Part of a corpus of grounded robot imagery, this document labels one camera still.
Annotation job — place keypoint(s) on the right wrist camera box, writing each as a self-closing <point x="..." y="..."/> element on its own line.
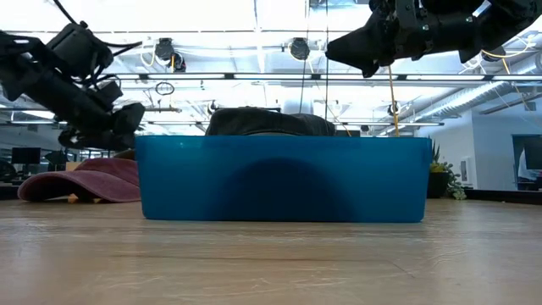
<point x="402" y="8"/>

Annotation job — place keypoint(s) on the potted green plant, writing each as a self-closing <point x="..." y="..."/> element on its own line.
<point x="438" y="184"/>

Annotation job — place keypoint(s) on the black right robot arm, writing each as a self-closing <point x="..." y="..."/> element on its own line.
<point x="508" y="17"/>

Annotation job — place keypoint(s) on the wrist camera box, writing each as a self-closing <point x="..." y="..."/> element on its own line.
<point x="402" y="8"/>
<point x="80" y="48"/>

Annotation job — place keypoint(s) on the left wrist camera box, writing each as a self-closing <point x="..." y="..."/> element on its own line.
<point x="80" y="48"/>

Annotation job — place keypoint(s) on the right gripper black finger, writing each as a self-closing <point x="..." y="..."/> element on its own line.
<point x="364" y="44"/>
<point x="374" y="68"/>

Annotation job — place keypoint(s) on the maroon baseball cap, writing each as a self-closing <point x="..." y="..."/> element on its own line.
<point x="97" y="182"/>

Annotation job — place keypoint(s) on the ceiling light rail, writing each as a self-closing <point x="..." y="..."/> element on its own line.
<point x="254" y="76"/>

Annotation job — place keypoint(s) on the blue plastic bin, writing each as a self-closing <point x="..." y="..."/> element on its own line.
<point x="381" y="182"/>

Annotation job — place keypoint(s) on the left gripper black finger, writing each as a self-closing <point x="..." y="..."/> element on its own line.
<point x="97" y="140"/>
<point x="129" y="118"/>

